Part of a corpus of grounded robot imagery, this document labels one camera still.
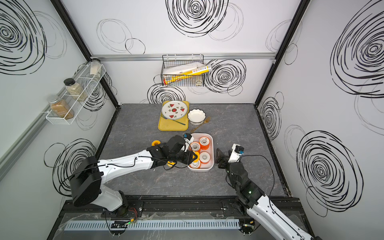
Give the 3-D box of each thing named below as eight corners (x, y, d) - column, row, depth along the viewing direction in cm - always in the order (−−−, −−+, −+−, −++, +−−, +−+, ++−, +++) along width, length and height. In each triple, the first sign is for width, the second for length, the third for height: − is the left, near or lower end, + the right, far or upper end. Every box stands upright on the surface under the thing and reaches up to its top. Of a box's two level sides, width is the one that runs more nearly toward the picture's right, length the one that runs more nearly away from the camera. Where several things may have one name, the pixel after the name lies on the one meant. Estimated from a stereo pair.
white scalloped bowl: (187, 125, 109) (187, 122, 106) (188, 111, 118) (187, 108, 115) (206, 125, 109) (206, 122, 107) (205, 111, 118) (205, 108, 115)
